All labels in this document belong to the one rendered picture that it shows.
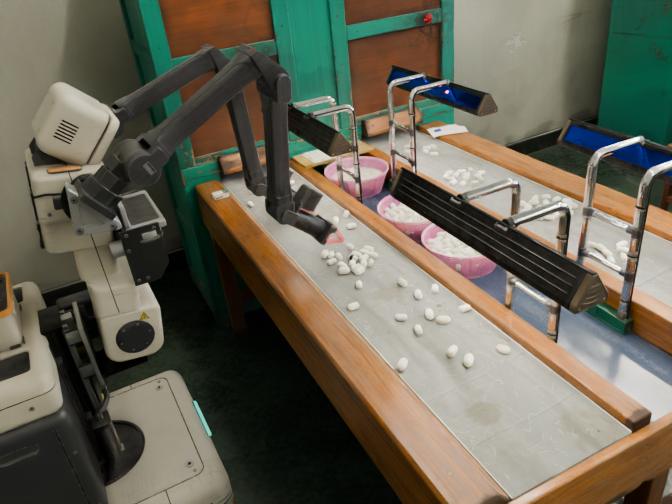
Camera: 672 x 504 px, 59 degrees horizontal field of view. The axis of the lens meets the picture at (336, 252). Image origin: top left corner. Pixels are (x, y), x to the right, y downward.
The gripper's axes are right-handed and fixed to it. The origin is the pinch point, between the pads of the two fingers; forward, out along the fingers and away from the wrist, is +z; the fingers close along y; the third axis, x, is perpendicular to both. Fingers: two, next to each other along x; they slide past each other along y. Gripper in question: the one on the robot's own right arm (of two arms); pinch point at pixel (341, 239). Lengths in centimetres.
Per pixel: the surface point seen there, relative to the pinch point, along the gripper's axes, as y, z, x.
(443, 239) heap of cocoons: -6.6, 30.1, -15.7
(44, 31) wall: 161, -83, -2
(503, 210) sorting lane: -3, 50, -34
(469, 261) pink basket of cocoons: -24.9, 26.2, -14.6
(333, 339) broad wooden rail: -36.8, -12.7, 18.1
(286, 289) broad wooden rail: -8.7, -13.9, 18.7
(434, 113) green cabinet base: 88, 72, -62
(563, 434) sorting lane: -87, 9, 3
